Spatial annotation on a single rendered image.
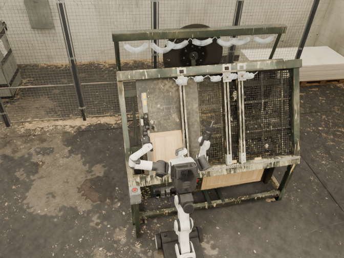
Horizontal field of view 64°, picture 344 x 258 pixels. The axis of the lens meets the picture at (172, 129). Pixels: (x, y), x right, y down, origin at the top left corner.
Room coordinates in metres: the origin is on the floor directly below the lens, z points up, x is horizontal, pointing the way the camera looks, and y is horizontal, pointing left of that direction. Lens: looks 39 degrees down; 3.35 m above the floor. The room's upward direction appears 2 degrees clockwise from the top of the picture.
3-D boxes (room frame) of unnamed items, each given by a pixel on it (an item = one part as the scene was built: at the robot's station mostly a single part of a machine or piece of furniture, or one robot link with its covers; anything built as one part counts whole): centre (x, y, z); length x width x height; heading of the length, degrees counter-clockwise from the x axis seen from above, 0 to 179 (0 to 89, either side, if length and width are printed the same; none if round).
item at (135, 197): (1.91, 0.37, 0.84); 0.12 x 0.12 x 0.18; 14
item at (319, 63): (6.49, -2.95, 0.28); 2.45 x 1.03 x 0.56; 101
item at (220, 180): (2.62, -0.88, 0.53); 0.90 x 0.02 x 0.55; 104
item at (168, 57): (3.37, -0.24, 1.85); 0.80 x 0.06 x 0.80; 104
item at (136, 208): (1.91, 0.37, 0.38); 0.06 x 0.06 x 0.75; 14
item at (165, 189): (2.08, -0.04, 0.69); 0.50 x 0.14 x 0.24; 104
